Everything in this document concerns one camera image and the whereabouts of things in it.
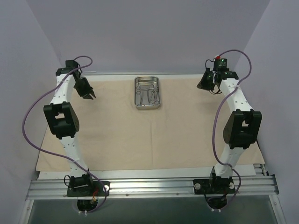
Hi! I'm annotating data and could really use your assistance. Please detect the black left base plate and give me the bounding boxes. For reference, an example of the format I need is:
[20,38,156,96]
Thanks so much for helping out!
[66,181,110,197]

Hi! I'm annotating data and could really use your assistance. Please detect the beige cloth wrap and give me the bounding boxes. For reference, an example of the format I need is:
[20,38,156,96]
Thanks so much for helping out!
[35,78,266,172]

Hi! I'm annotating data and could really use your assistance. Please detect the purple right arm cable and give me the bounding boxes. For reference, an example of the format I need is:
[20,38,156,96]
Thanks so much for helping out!
[212,49,253,207]

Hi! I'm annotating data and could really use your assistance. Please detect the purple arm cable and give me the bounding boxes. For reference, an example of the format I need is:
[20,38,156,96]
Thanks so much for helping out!
[212,49,253,207]
[21,56,110,213]

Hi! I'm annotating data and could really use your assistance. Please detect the aluminium mounting rail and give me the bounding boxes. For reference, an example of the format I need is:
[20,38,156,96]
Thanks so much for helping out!
[26,176,279,200]

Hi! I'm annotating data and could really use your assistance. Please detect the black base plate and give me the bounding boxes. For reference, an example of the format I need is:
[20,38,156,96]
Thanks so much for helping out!
[193,178,235,195]
[66,181,110,197]

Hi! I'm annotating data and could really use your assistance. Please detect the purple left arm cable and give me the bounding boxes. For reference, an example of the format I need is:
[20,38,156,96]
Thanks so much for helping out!
[21,56,110,213]

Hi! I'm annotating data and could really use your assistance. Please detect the steel tweezers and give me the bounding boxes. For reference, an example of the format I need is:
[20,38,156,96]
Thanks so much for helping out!
[139,91,145,106]

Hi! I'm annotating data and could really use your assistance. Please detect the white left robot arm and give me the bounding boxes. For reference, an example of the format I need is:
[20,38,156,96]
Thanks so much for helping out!
[43,60,96,196]

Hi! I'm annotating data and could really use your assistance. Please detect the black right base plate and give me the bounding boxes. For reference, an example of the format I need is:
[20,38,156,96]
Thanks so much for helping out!
[193,178,235,195]

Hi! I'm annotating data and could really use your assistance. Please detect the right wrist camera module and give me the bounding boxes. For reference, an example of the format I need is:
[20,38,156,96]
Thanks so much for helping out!
[213,57,229,71]

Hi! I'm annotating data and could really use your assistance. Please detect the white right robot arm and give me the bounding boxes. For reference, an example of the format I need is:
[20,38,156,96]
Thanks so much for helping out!
[197,68,262,193]

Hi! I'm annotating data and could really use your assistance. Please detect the steel hemostat large rings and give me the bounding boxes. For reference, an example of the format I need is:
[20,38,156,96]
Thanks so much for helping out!
[149,90,161,105]

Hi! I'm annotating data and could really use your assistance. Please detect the metal instrument tray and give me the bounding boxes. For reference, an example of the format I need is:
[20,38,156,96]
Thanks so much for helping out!
[134,76,161,110]

